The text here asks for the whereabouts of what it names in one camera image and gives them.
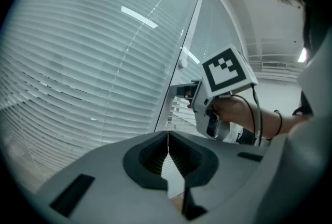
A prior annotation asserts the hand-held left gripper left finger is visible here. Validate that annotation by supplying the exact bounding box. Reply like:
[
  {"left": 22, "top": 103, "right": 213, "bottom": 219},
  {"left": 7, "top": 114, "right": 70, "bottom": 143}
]
[{"left": 31, "top": 130, "right": 182, "bottom": 224}]

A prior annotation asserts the black wrist band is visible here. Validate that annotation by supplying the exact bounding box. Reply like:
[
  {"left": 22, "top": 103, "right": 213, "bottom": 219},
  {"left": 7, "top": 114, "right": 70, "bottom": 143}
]
[{"left": 266, "top": 109, "right": 284, "bottom": 141}]

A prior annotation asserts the white partition frame post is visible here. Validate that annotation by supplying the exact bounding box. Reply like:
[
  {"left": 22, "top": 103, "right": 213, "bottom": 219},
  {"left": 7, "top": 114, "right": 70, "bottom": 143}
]
[{"left": 154, "top": 0, "right": 206, "bottom": 132}]

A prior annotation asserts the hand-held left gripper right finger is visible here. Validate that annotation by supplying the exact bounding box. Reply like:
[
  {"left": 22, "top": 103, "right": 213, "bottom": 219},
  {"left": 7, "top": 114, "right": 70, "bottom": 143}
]
[{"left": 168, "top": 130, "right": 268, "bottom": 221}]

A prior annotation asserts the black printed shirt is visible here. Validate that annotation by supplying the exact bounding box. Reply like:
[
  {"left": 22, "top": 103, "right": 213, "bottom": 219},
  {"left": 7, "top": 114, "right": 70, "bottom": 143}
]
[{"left": 292, "top": 89, "right": 316, "bottom": 117}]

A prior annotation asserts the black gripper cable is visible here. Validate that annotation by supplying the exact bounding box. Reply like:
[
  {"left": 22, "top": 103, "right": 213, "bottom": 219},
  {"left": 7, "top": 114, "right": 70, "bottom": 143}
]
[{"left": 215, "top": 87, "right": 264, "bottom": 147}]

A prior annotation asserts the person's right hand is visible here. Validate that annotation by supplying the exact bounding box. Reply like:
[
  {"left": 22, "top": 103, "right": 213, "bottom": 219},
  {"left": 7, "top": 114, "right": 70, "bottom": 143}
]
[{"left": 211, "top": 95, "right": 251, "bottom": 125}]

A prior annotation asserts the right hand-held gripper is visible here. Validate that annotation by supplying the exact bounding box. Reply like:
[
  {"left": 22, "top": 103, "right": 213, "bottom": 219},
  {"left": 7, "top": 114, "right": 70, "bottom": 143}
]
[{"left": 176, "top": 44, "right": 259, "bottom": 141}]

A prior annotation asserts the white ceiling pipe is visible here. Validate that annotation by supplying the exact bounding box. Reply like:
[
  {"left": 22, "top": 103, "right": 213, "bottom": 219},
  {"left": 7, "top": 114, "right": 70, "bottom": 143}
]
[{"left": 253, "top": 69, "right": 303, "bottom": 80}]

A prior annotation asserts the white ceiling air vent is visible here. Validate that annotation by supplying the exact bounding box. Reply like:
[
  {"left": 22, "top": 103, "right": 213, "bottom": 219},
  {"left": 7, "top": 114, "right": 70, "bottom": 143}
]
[{"left": 261, "top": 62, "right": 287, "bottom": 68}]

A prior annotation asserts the person's right forearm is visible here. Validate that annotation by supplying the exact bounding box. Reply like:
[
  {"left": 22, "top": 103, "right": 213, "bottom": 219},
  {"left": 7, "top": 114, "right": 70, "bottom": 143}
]
[{"left": 243, "top": 98, "right": 312, "bottom": 141}]

